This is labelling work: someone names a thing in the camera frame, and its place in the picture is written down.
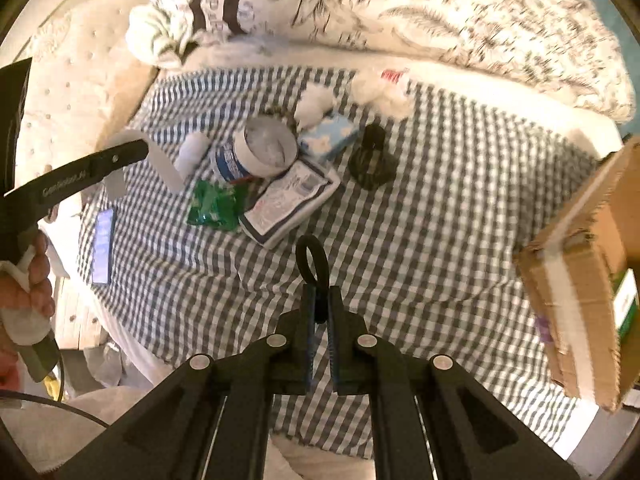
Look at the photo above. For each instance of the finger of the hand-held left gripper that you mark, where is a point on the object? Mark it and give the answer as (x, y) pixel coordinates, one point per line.
(125, 154)

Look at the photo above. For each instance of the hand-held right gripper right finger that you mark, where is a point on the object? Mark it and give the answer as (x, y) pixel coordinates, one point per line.
(334, 350)

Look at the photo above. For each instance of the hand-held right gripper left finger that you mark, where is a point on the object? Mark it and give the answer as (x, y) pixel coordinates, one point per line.
(310, 345)

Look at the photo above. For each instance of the white paper strip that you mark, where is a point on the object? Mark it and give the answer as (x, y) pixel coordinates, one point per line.
(162, 165)

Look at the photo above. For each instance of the small white bottle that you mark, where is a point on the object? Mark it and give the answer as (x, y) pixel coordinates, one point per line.
(190, 155)

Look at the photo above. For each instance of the green foil packet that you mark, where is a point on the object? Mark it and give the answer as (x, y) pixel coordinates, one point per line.
(215, 205)

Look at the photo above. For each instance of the white tub with blue label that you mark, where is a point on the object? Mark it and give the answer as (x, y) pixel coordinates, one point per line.
(260, 150)

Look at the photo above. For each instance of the white packet with blue trim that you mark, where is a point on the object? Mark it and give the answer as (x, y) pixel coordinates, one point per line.
(290, 200)

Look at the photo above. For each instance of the white tissue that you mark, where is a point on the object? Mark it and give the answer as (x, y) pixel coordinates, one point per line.
(312, 105)

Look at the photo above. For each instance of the light blue tissue packet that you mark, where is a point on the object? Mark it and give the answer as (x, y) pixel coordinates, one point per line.
(327, 135)

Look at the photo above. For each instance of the cardboard box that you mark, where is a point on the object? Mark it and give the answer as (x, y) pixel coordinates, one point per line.
(565, 280)

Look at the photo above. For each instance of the white cloth with red label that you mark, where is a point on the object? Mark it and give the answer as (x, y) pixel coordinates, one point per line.
(382, 92)

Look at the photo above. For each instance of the person's left hand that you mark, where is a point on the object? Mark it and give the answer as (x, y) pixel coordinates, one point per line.
(41, 280)

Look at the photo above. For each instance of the cream tufted headboard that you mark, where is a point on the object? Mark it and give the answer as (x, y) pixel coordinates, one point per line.
(80, 90)

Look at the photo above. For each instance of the smartphone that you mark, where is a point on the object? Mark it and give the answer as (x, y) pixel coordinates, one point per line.
(104, 247)

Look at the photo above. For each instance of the grey checkered blanket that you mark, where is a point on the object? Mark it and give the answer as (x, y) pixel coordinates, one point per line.
(440, 240)

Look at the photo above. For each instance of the person's light trousers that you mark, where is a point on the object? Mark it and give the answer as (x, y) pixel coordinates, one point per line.
(75, 440)

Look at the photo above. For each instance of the green and white carton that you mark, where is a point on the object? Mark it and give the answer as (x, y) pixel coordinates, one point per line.
(629, 302)

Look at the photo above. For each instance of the floral quilt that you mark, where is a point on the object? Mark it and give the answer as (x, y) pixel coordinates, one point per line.
(425, 10)

